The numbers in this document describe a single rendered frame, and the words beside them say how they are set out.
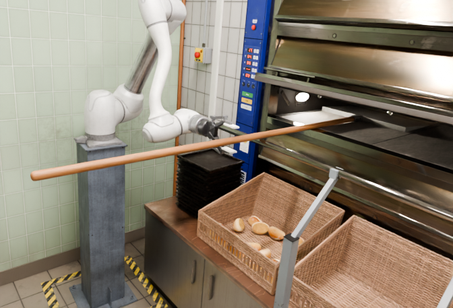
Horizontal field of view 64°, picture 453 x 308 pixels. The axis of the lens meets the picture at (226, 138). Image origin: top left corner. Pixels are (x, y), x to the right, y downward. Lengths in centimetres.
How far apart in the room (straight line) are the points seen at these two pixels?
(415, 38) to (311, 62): 50
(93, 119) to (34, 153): 60
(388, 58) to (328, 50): 30
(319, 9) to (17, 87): 167
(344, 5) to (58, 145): 181
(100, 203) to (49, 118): 64
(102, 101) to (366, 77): 127
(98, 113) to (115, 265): 92
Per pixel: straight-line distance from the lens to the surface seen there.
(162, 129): 166
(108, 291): 243
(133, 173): 278
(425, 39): 166
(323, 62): 187
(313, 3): 194
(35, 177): 118
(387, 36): 172
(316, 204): 140
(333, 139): 186
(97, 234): 220
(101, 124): 198
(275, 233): 200
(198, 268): 198
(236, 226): 201
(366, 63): 176
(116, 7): 250
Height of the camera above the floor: 164
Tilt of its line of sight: 17 degrees down
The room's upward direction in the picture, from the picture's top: 5 degrees clockwise
